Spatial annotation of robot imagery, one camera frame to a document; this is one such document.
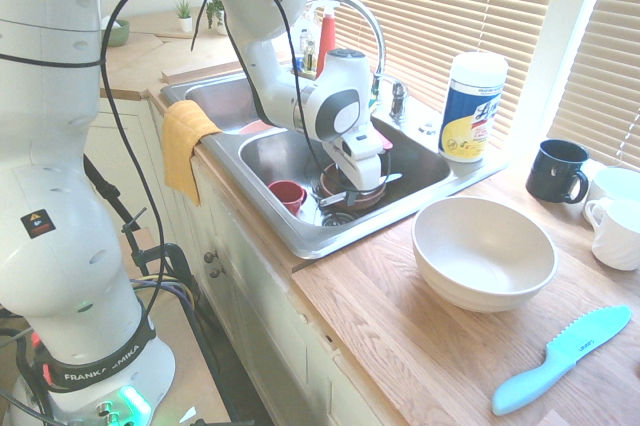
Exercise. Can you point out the small glass bottle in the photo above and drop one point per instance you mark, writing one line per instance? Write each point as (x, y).
(310, 53)

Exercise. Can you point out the red spray bottle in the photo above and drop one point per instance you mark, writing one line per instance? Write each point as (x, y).
(330, 36)

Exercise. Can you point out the thin wooden board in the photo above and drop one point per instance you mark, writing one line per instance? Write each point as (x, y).
(172, 35)

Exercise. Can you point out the red cup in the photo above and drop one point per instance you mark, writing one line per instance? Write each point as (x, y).
(287, 193)

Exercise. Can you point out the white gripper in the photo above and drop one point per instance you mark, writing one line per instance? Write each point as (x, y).
(362, 173)

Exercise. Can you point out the white smooth mug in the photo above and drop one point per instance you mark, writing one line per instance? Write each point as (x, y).
(617, 181)

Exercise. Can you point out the brown bowl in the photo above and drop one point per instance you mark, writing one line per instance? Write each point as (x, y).
(370, 200)

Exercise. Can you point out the teal plastic knife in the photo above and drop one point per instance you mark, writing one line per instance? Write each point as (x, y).
(565, 356)

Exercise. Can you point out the narrow wooden window blind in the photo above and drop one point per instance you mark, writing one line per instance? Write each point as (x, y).
(600, 71)

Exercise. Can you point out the white ribbed mug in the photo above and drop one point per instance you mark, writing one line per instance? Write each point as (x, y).
(617, 236)

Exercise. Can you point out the small plant white pot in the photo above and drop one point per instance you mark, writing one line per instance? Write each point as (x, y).
(185, 21)

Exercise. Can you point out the trailing plant white pot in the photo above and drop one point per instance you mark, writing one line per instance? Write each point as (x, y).
(216, 13)

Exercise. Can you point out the pink bowl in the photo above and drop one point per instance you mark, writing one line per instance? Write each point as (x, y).
(252, 128)

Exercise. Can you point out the chrome arched faucet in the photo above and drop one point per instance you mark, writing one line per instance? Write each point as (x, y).
(372, 21)

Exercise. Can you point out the black mug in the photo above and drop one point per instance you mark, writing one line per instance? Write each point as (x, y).
(552, 171)

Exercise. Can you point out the yellow cloth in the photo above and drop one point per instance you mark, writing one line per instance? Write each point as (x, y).
(180, 146)

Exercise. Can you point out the wide wooden window blind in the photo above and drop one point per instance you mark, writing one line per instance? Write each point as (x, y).
(450, 6)

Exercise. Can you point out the green bowl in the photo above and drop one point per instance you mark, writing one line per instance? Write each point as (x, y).
(117, 33)

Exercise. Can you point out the metal sink drain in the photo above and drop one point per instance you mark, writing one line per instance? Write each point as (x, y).
(340, 218)

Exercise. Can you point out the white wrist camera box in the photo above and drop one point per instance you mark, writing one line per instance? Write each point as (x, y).
(360, 145)

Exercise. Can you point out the black stand pole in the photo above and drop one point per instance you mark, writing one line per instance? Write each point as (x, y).
(107, 191)

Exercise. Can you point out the metal cabinet knob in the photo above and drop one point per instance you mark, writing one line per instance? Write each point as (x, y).
(216, 273)
(210, 256)

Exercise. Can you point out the Lysol wipes canister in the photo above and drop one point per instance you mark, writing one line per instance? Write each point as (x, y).
(470, 111)

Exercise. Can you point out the cream kitchen cabinet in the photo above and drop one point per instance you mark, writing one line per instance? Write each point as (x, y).
(260, 286)

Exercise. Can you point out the black clamp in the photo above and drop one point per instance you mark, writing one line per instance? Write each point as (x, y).
(160, 253)

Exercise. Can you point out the large cream bowl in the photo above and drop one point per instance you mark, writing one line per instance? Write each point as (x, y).
(480, 256)

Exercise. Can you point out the stainless steel double sink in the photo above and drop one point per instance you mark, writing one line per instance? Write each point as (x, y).
(280, 161)

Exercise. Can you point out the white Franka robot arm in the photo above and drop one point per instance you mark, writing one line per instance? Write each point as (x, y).
(50, 196)

